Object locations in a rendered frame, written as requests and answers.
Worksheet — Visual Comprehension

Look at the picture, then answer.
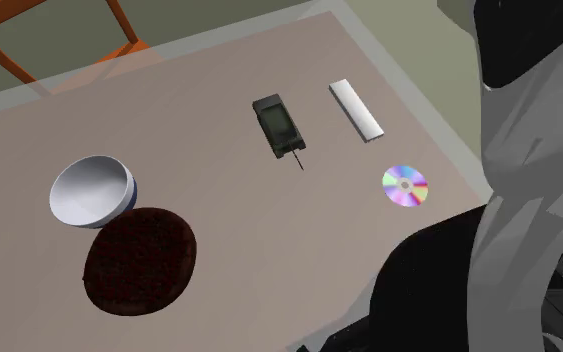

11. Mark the black handheld device with stylus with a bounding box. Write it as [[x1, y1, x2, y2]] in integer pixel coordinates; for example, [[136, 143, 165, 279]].
[[251, 92, 308, 172]]

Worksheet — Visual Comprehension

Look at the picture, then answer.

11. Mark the white flat remote control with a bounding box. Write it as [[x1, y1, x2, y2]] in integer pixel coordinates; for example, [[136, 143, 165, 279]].
[[328, 78, 386, 144]]

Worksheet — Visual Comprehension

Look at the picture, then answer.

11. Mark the iridescent compact disc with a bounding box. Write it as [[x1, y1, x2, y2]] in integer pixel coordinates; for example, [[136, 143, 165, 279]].
[[381, 164, 430, 208]]

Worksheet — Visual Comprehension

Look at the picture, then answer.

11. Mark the white bowl with blue rim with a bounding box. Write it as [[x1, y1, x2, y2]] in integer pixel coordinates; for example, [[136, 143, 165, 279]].
[[48, 154, 139, 230]]

